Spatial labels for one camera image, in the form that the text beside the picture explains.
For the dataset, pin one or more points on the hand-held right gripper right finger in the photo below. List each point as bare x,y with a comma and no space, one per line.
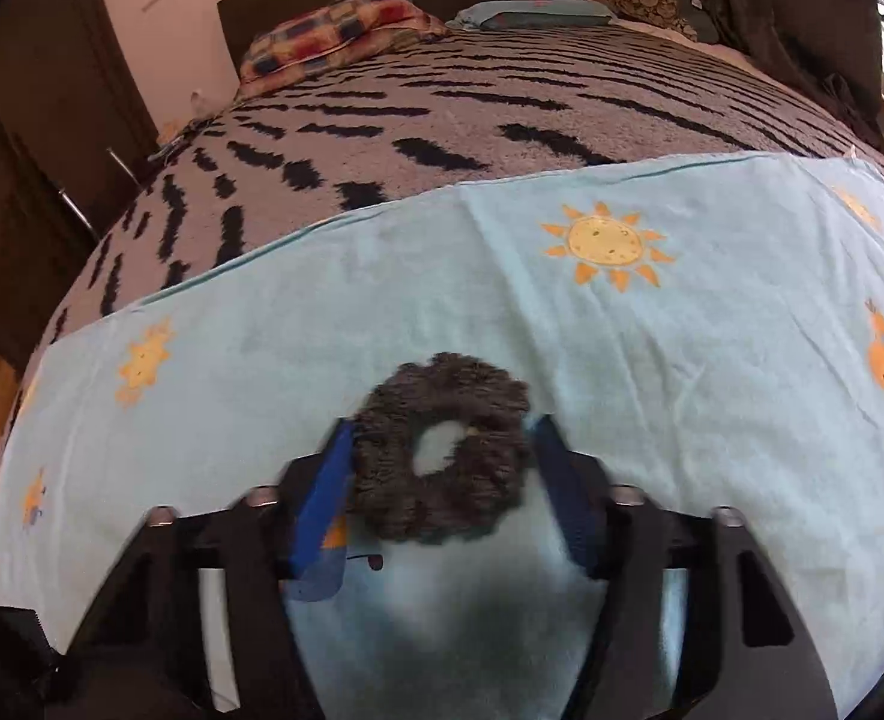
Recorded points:
571,499

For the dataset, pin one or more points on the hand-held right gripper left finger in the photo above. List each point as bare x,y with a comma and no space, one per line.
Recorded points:
322,510

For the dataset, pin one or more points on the grey fluffy scrunchie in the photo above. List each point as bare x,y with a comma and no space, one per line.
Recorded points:
385,469

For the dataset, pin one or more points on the light blue sun-print towel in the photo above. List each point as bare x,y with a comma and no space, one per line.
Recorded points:
412,277

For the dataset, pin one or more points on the grey black striped blanket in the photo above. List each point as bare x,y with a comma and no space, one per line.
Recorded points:
487,112

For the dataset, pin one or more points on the brown wooden wardrobe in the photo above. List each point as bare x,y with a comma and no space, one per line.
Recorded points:
36,127

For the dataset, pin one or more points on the red blue checkered pillow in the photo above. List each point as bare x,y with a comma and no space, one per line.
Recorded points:
329,30

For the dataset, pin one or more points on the light blue pillow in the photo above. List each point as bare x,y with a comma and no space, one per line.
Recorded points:
532,13

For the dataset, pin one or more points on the dark curtain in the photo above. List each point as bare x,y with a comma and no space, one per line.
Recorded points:
787,15

